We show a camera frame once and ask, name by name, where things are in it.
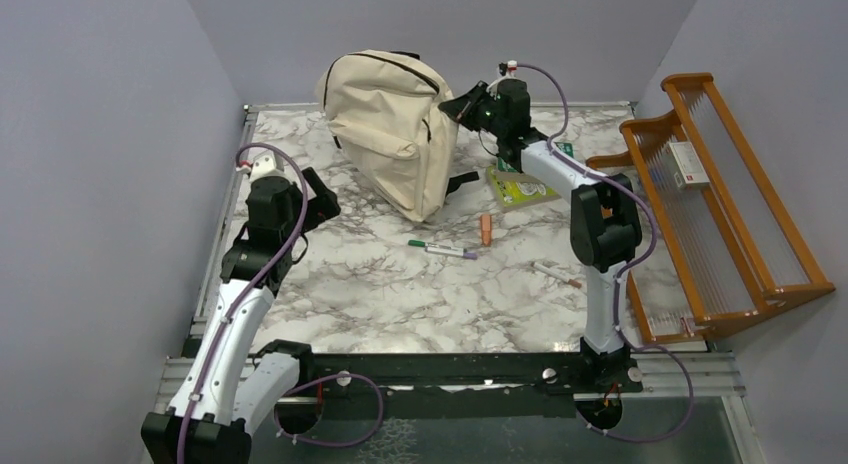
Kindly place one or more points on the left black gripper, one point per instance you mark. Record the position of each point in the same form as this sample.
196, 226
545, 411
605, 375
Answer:
321, 207

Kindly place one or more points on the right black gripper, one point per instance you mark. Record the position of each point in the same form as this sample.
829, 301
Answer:
461, 107

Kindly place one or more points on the cream canvas backpack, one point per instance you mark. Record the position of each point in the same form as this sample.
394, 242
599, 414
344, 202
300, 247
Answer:
382, 110

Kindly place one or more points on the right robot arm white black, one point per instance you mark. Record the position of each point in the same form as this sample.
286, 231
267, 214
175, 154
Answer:
605, 228

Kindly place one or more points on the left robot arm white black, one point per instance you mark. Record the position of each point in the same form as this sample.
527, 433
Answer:
216, 411

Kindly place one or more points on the green illustrated book upper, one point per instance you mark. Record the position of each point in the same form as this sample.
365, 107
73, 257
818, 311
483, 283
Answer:
563, 146

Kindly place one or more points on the green illustrated book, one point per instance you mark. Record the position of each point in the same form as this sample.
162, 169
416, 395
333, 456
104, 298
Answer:
563, 146
513, 195

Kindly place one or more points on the green illustrated book lower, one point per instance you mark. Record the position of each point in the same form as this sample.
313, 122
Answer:
513, 195

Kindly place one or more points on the green capped marker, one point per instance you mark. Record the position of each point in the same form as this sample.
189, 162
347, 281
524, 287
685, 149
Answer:
423, 244

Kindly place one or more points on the orange highlighter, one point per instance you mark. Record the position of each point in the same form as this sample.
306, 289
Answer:
486, 229

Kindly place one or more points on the purple capped marker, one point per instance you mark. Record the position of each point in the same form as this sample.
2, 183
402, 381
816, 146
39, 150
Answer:
451, 252

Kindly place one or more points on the brown tipped white marker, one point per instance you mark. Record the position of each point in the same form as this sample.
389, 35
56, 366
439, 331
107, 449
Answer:
538, 266

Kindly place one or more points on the small white box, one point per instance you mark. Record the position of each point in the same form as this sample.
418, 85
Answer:
686, 168

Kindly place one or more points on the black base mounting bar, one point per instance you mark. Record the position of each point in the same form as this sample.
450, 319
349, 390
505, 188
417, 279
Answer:
336, 386

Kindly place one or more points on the wooden shelf rack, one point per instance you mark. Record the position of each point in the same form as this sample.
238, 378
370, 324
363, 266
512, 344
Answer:
729, 255

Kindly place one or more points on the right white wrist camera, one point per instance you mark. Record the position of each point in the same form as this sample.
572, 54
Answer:
506, 71

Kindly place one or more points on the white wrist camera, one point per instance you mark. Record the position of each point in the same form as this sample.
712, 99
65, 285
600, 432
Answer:
264, 165
506, 71

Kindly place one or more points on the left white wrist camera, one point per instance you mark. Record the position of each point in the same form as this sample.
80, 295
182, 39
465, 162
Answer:
264, 165

